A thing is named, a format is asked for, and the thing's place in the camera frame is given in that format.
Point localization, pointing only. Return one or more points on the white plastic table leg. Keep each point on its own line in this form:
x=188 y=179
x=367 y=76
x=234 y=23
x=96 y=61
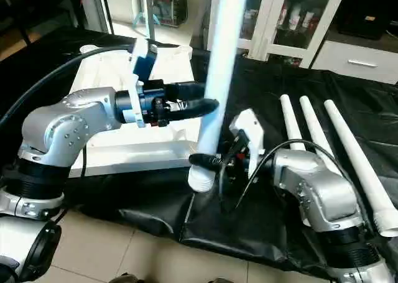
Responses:
x=221 y=59
x=314 y=127
x=354 y=158
x=291 y=121

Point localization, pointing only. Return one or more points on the white plastic table top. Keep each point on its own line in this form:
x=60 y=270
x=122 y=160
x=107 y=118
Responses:
x=137 y=155

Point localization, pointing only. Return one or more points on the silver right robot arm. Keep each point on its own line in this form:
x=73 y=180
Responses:
x=317 y=196

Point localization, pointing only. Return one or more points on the black mat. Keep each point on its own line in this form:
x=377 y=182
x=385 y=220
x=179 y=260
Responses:
x=273 y=96

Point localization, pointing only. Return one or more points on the dark storage box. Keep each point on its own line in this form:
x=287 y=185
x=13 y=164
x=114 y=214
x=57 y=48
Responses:
x=169 y=9

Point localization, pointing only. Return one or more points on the white glass-door cabinet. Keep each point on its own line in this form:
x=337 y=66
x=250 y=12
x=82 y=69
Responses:
x=292 y=22

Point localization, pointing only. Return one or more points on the white drawer unit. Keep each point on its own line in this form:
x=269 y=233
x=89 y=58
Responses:
x=357 y=62

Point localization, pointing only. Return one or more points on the black box yellow label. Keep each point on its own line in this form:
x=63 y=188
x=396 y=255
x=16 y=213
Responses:
x=367 y=12

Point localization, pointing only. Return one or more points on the light blue metal frame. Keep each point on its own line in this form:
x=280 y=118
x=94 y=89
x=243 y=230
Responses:
x=146 y=6

